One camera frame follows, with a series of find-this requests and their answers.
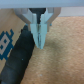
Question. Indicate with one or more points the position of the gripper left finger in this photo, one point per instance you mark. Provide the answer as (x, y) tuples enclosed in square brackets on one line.
[(35, 28)]

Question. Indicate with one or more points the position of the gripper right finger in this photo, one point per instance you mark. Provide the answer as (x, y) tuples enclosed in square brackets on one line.
[(46, 28)]

